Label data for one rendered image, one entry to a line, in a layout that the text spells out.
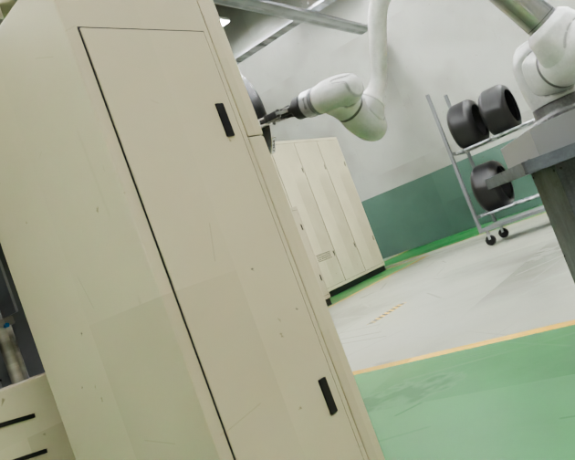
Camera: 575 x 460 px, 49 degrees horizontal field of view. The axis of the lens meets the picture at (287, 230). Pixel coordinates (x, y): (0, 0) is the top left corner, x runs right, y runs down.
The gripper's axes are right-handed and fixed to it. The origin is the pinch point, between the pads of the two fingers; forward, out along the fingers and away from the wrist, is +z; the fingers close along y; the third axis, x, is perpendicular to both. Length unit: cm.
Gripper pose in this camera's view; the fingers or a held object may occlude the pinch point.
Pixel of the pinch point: (263, 122)
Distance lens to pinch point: 221.7
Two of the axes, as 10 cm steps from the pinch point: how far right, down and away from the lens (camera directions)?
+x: 2.6, 9.7, 0.4
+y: -6.5, 2.0, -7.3
